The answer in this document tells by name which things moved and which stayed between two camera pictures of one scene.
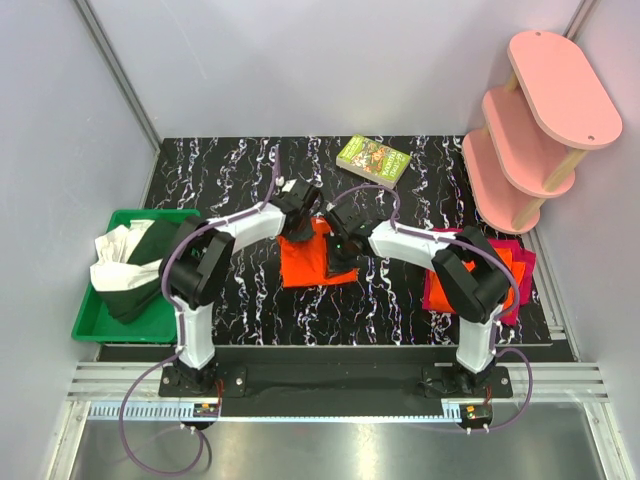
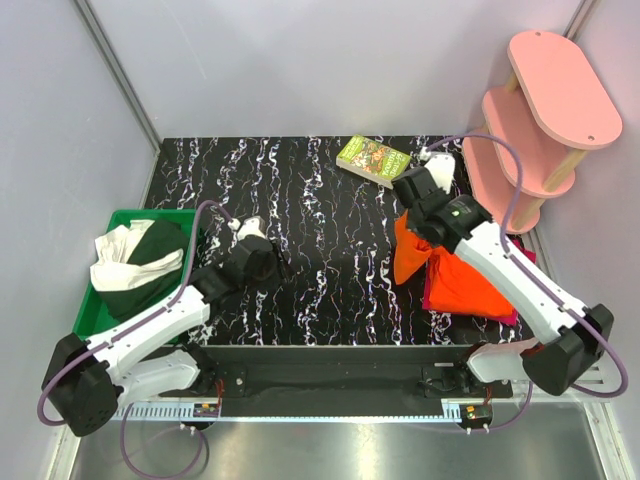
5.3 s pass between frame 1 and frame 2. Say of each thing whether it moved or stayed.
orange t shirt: moved
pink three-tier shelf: stayed
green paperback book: stayed
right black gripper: moved
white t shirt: stayed
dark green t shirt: stayed
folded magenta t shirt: stayed
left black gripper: moved
